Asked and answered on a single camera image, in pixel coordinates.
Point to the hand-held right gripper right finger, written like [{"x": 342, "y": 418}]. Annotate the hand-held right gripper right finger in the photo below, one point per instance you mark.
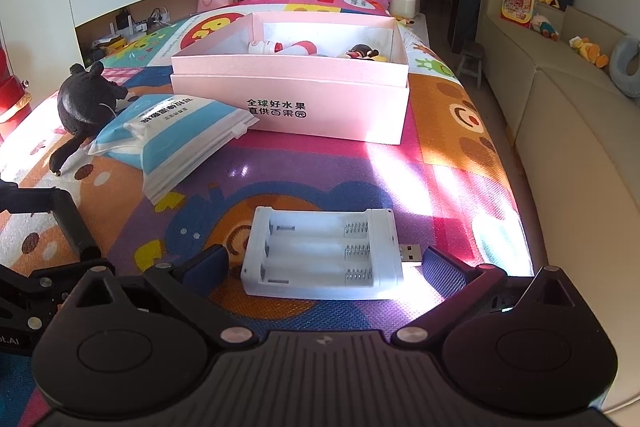
[{"x": 445, "y": 267}]

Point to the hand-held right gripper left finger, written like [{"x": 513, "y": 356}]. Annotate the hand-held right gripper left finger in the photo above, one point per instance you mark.
[{"x": 205, "y": 264}]

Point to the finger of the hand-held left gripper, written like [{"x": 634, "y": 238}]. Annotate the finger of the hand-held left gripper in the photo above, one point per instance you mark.
[
  {"x": 70, "y": 217},
  {"x": 30, "y": 302}
]

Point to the white battery charger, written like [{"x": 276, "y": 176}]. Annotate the white battery charger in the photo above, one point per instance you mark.
[{"x": 300, "y": 277}]

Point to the black plush toy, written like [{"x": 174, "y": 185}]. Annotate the black plush toy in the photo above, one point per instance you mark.
[{"x": 80, "y": 102}]

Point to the blue white wipes packet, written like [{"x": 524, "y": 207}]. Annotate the blue white wipes packet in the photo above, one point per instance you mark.
[{"x": 165, "y": 132}]

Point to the pink cardboard box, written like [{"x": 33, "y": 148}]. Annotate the pink cardboard box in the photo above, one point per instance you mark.
[{"x": 325, "y": 107}]

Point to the white plastic bottle toy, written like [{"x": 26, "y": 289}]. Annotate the white plastic bottle toy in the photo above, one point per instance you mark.
[{"x": 261, "y": 47}]

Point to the white foam rocket red fins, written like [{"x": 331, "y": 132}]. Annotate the white foam rocket red fins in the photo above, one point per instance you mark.
[{"x": 300, "y": 48}]

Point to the red barrel decoration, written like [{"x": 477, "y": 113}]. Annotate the red barrel decoration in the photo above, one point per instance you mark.
[{"x": 12, "y": 102}]

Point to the colourful cartoon play mat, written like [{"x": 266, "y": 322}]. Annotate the colourful cartoon play mat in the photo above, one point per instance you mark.
[{"x": 310, "y": 177}]

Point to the yellow box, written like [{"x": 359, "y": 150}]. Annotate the yellow box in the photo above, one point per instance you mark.
[{"x": 112, "y": 46}]

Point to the beige sofa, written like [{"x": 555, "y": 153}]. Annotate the beige sofa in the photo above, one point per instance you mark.
[{"x": 575, "y": 147}]

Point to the small wooden stool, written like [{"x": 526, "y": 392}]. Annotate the small wooden stool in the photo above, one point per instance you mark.
[{"x": 471, "y": 57}]

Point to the orange duck plush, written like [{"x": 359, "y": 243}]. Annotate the orange duck plush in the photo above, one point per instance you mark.
[{"x": 590, "y": 52}]

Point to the cartoon doll plush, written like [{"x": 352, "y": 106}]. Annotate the cartoon doll plush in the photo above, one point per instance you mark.
[{"x": 545, "y": 27}]

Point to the white tissue box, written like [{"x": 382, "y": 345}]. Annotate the white tissue box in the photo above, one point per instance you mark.
[{"x": 402, "y": 5}]

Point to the red cartoon bag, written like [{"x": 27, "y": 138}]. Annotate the red cartoon bag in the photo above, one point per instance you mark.
[{"x": 518, "y": 9}]

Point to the grey neck pillow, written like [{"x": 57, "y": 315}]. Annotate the grey neck pillow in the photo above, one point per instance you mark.
[{"x": 627, "y": 67}]

